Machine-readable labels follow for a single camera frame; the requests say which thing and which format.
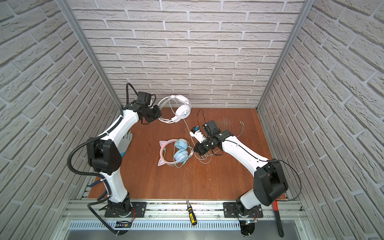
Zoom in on yellow black screwdriver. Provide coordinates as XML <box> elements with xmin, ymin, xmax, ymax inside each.
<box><xmin>186</xmin><ymin>200</ymin><xmax>198</xmax><ymax>226</ymax></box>

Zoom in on blue handled pliers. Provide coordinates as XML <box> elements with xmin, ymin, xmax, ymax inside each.
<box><xmin>88</xmin><ymin>180</ymin><xmax>108</xmax><ymax>201</ymax></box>

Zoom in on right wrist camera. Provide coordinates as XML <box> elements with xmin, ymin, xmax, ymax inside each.
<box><xmin>190</xmin><ymin>126</ymin><xmax>207</xmax><ymax>143</ymax></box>

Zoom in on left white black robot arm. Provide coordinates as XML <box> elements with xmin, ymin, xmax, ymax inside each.
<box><xmin>87</xmin><ymin>104</ymin><xmax>162</xmax><ymax>216</ymax></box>

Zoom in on white headphone cable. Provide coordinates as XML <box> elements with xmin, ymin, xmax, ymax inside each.
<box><xmin>166</xmin><ymin>98</ymin><xmax>245</xmax><ymax>164</ymax></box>

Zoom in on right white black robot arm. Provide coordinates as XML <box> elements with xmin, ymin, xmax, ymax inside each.
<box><xmin>190</xmin><ymin>121</ymin><xmax>289</xmax><ymax>211</ymax></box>

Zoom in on green headphone cable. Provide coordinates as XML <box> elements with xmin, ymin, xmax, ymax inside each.
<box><xmin>163</xmin><ymin>139</ymin><xmax>196</xmax><ymax>168</ymax></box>

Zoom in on pink blue cat-ear headphones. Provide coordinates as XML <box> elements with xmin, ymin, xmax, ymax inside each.
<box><xmin>158</xmin><ymin>139</ymin><xmax>194</xmax><ymax>167</ymax></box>

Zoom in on red pipe wrench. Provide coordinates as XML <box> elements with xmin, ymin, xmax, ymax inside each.
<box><xmin>273</xmin><ymin>201</ymin><xmax>285</xmax><ymax>238</ymax></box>

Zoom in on small black electronics board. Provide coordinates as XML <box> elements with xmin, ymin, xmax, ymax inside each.
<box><xmin>115</xmin><ymin>221</ymin><xmax>132</xmax><ymax>229</ymax></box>

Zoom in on white headphones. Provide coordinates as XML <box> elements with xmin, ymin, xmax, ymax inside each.
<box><xmin>156</xmin><ymin>94</ymin><xmax>193</xmax><ymax>124</ymax></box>

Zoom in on black corrugated cable conduit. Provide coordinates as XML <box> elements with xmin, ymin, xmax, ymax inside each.
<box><xmin>66</xmin><ymin>115</ymin><xmax>124</xmax><ymax>181</ymax></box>

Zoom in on aluminium frame rail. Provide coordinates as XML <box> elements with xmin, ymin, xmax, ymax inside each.
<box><xmin>62</xmin><ymin>199</ymin><xmax>308</xmax><ymax>221</ymax></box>

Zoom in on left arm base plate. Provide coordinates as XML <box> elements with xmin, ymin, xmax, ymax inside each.
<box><xmin>105</xmin><ymin>201</ymin><xmax>147</xmax><ymax>218</ymax></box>

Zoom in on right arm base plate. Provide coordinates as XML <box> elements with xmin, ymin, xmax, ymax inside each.
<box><xmin>223</xmin><ymin>202</ymin><xmax>264</xmax><ymax>219</ymax></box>

